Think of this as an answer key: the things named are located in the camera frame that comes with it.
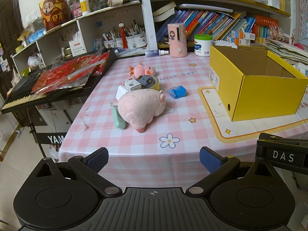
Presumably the red paper decoration pack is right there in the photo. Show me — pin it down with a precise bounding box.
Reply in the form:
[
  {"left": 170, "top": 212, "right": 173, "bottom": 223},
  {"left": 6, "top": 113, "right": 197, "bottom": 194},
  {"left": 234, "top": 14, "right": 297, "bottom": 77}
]
[{"left": 31, "top": 52, "right": 110, "bottom": 94}]

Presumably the white bottle yellow label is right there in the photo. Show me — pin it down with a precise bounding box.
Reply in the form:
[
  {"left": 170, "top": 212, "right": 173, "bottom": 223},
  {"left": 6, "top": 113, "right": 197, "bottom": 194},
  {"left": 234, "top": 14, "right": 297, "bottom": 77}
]
[{"left": 79, "top": 0, "right": 90, "bottom": 15}]

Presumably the white jar with green lid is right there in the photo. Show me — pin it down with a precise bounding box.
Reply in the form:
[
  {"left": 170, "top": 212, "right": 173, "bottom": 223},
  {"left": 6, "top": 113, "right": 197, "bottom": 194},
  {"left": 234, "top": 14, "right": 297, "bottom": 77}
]
[{"left": 194, "top": 34, "right": 213, "bottom": 57}]

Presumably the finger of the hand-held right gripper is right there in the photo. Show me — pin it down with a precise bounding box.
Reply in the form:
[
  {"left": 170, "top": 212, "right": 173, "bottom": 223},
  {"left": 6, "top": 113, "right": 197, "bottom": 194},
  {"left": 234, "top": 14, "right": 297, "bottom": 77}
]
[{"left": 257, "top": 132, "right": 308, "bottom": 150}]

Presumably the large pink plush pig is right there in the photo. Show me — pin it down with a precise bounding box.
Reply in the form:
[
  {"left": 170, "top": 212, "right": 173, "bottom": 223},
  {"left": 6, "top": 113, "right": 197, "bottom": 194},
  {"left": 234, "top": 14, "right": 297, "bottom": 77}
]
[{"left": 117, "top": 89, "right": 167, "bottom": 133}]

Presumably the white pen cup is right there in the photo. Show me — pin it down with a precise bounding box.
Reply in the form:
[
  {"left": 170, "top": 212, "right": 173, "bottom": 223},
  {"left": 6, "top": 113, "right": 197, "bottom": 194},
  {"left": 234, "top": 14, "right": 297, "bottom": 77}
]
[
  {"left": 115, "top": 31, "right": 127, "bottom": 48},
  {"left": 126, "top": 25, "right": 147, "bottom": 50},
  {"left": 103, "top": 32, "right": 117, "bottom": 49}
]

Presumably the white orange blue carton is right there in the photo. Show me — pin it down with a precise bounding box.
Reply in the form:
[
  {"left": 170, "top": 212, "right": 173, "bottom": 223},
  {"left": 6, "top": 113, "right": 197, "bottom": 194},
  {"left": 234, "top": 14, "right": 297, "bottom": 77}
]
[
  {"left": 226, "top": 36, "right": 251, "bottom": 46},
  {"left": 231, "top": 30, "right": 255, "bottom": 40}
]

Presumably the white shelf unit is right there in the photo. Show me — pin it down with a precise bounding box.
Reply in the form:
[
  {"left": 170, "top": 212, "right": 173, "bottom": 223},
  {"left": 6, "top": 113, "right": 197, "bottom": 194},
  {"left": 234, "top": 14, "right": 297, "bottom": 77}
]
[{"left": 11, "top": 0, "right": 151, "bottom": 77}]

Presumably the stack of papers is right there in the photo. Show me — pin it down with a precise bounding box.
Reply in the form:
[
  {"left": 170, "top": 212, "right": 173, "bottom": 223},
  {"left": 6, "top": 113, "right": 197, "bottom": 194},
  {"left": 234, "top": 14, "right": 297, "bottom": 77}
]
[{"left": 262, "top": 38, "right": 308, "bottom": 65}]

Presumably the white drinking straws box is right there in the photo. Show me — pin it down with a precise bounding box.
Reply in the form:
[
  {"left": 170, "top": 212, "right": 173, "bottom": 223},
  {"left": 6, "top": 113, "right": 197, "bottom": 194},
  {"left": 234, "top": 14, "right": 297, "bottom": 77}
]
[{"left": 69, "top": 31, "right": 87, "bottom": 57}]

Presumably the blue packet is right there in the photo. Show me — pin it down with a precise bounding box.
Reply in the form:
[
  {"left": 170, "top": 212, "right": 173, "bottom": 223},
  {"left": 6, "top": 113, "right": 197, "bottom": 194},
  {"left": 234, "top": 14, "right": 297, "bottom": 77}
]
[{"left": 167, "top": 86, "right": 187, "bottom": 100}]

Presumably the white staples box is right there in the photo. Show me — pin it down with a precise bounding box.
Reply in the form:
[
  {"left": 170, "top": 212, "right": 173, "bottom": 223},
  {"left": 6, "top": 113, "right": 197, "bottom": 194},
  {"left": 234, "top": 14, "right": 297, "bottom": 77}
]
[{"left": 122, "top": 79, "right": 142, "bottom": 92}]

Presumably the pink packet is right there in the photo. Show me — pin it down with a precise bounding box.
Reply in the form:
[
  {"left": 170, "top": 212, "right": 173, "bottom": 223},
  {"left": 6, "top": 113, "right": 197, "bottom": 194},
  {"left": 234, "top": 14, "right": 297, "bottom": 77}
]
[{"left": 70, "top": 2, "right": 82, "bottom": 18}]

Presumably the pink checked tablecloth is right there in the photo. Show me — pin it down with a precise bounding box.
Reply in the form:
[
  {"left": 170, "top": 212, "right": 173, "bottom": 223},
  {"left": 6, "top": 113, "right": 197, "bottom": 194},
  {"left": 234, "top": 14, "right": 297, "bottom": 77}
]
[{"left": 58, "top": 49, "right": 308, "bottom": 188}]

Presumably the black keyboard stand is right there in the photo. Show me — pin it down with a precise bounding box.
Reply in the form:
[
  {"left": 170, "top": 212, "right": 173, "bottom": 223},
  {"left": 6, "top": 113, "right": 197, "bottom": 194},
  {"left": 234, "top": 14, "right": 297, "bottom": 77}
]
[{"left": 25, "top": 105, "right": 73, "bottom": 159}]

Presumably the colourful folded paper ornament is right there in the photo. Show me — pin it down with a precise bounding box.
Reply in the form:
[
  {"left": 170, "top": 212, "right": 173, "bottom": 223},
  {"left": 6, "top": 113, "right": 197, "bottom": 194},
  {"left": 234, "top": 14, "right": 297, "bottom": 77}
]
[{"left": 268, "top": 25, "right": 293, "bottom": 45}]

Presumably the alphabet wall poster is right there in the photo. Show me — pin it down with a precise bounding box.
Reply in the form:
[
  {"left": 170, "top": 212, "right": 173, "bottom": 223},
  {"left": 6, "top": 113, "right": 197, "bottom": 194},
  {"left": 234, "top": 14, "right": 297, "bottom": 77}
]
[{"left": 295, "top": 0, "right": 308, "bottom": 44}]

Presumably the pink humidifier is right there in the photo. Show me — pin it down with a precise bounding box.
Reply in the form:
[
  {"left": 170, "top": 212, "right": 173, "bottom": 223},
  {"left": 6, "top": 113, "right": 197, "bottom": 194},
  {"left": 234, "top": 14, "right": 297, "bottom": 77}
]
[{"left": 167, "top": 23, "right": 187, "bottom": 58}]

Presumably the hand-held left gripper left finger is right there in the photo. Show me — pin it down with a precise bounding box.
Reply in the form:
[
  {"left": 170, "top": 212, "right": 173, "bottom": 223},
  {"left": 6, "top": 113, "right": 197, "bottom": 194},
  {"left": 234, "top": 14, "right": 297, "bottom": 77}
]
[{"left": 36, "top": 147, "right": 123, "bottom": 197}]

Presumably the orange fortune god box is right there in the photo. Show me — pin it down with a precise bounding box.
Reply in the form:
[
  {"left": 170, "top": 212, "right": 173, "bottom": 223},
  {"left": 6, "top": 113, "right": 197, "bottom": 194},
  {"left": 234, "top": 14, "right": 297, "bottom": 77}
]
[{"left": 39, "top": 0, "right": 71, "bottom": 31}]

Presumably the small pink plush chick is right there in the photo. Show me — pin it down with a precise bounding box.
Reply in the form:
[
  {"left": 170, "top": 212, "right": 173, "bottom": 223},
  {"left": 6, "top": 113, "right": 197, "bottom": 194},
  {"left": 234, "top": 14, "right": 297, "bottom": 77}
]
[{"left": 129, "top": 63, "right": 157, "bottom": 79}]

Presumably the yellow tape roll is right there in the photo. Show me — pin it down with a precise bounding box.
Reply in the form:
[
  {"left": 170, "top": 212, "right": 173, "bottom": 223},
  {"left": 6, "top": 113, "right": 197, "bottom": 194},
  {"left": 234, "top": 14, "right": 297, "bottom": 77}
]
[{"left": 135, "top": 75, "right": 160, "bottom": 92}]

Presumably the white charger block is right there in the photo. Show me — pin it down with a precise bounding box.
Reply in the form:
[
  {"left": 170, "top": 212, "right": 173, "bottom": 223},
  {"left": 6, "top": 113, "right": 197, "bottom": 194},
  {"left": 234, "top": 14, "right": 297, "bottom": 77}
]
[{"left": 116, "top": 85, "right": 129, "bottom": 101}]

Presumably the blue tissue pack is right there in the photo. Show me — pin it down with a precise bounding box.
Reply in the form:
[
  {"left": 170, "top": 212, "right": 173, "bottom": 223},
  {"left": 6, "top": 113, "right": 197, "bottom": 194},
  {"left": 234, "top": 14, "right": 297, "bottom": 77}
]
[{"left": 28, "top": 29, "right": 47, "bottom": 44}]

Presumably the clear plastic bag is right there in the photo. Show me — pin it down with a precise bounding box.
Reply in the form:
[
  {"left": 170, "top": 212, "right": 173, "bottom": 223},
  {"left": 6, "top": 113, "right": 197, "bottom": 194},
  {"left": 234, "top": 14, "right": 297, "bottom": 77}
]
[{"left": 27, "top": 52, "right": 46, "bottom": 69}]

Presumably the yellow cardboard box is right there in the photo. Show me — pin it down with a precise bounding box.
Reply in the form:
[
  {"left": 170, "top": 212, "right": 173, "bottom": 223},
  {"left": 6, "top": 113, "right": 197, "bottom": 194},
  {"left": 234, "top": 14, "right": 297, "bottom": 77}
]
[{"left": 209, "top": 44, "right": 308, "bottom": 122}]

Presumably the thick book lying flat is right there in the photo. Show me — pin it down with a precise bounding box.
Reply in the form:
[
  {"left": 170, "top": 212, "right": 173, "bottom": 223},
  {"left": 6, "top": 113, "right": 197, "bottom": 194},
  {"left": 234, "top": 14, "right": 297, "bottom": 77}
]
[{"left": 153, "top": 1, "right": 177, "bottom": 23}]

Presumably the row of colourful books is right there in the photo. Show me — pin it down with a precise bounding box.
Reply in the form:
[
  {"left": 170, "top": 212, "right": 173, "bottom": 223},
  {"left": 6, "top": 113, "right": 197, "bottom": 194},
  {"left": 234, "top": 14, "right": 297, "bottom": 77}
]
[{"left": 154, "top": 7, "right": 281, "bottom": 44}]

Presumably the white wall switch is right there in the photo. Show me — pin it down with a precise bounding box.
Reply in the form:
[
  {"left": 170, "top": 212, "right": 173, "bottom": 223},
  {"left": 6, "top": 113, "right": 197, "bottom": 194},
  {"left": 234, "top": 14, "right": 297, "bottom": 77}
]
[{"left": 25, "top": 11, "right": 39, "bottom": 24}]

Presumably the grey blue toy car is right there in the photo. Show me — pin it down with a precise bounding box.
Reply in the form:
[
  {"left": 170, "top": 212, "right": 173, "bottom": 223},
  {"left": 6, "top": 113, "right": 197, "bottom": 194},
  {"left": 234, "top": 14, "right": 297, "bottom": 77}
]
[{"left": 136, "top": 75, "right": 154, "bottom": 89}]

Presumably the black electronic keyboard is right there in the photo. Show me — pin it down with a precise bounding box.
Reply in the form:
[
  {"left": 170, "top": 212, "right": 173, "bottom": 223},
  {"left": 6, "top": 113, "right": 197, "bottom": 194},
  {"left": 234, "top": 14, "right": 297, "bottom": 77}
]
[{"left": 1, "top": 48, "right": 117, "bottom": 114}]

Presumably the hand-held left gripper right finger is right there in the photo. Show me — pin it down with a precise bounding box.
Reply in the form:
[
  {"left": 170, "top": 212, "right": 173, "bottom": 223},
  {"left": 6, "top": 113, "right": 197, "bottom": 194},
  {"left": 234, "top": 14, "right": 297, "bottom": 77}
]
[{"left": 186, "top": 146, "right": 278, "bottom": 197}]

